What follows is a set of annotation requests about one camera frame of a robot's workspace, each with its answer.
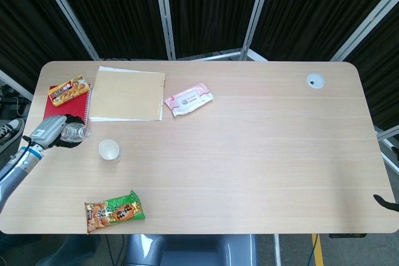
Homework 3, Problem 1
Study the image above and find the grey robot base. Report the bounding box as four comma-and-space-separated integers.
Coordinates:
123, 234, 259, 266

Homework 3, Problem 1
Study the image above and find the black curtain screen panel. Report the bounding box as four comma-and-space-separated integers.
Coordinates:
163, 0, 272, 60
246, 0, 399, 61
0, 0, 100, 102
330, 0, 399, 142
46, 0, 175, 60

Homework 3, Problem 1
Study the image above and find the pink wet wipes pack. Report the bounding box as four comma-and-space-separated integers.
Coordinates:
164, 82, 214, 118

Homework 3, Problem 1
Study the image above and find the green orange snack bag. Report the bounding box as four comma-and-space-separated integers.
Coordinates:
84, 189, 147, 235

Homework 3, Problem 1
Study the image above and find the yellow curry box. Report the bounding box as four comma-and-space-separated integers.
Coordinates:
48, 74, 89, 107

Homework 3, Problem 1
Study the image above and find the black desk control box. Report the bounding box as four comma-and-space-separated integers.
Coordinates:
329, 233, 367, 239

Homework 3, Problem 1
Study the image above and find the left black grey robot hand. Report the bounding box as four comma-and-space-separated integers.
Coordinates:
29, 115, 86, 150

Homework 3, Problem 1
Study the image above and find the black white sneaker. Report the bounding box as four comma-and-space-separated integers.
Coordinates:
0, 118, 26, 154

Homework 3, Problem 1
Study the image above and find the white table leg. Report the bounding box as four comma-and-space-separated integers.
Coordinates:
272, 234, 283, 266

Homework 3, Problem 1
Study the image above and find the red spiral notebook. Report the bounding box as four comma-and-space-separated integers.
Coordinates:
42, 83, 94, 123

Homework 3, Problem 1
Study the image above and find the white round cable grommet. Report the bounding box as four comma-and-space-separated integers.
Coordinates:
305, 73, 325, 89

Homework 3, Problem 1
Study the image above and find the tan kraft cover sketchbook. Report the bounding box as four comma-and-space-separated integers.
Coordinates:
89, 65, 167, 123

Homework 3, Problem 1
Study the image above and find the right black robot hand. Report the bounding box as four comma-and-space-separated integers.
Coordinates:
373, 146, 399, 213

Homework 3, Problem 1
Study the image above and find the clear plastic water bottle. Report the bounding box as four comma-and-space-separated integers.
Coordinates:
60, 124, 92, 143

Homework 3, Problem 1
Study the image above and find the small white paper cup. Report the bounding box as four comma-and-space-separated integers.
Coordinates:
98, 139, 121, 161

